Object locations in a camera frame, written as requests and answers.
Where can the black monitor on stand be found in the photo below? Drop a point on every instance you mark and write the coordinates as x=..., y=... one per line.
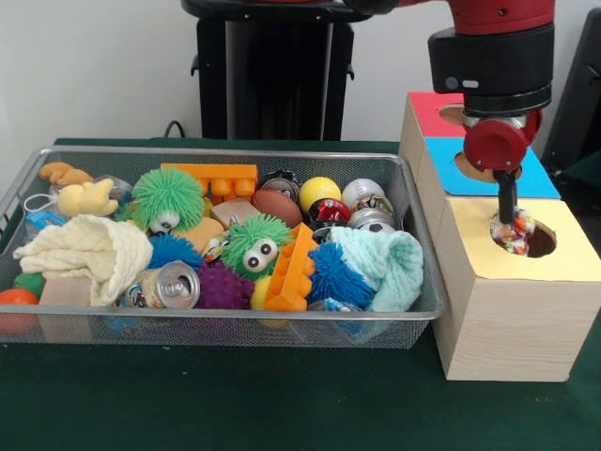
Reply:
x=580, y=94

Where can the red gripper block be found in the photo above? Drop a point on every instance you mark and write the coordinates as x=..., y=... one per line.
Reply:
x=493, y=145

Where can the cream cloth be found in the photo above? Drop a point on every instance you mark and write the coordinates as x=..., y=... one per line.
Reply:
x=94, y=253

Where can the wooden box with three holes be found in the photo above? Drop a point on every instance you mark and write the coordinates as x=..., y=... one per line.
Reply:
x=516, y=329

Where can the green spiky ball with eyes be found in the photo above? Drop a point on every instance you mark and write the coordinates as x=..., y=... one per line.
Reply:
x=166, y=197
x=253, y=235

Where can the orange-red ball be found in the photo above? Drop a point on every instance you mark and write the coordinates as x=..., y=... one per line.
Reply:
x=16, y=298

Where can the orange toy brick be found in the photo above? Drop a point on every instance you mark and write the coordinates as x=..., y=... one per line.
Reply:
x=291, y=272

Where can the purple spiky ball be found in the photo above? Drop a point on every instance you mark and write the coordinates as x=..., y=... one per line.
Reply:
x=223, y=286

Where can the shallow mesh bin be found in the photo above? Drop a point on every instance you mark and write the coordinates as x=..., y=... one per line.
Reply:
x=235, y=333

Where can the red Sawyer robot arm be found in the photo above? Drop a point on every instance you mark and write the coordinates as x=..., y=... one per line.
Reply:
x=493, y=56

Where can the mint cloth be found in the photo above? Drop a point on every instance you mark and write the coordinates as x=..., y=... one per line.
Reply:
x=385, y=268

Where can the dark green table cloth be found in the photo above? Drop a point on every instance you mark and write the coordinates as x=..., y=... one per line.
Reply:
x=584, y=166
x=235, y=404

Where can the blue spiky ball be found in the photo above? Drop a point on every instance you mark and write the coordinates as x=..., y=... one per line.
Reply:
x=174, y=251

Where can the yellow ball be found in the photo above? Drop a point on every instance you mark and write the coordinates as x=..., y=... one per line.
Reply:
x=320, y=192

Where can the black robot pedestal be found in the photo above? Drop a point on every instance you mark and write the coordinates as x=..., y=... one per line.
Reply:
x=272, y=84

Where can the crushed drink can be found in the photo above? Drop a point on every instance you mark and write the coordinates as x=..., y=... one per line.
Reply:
x=176, y=286

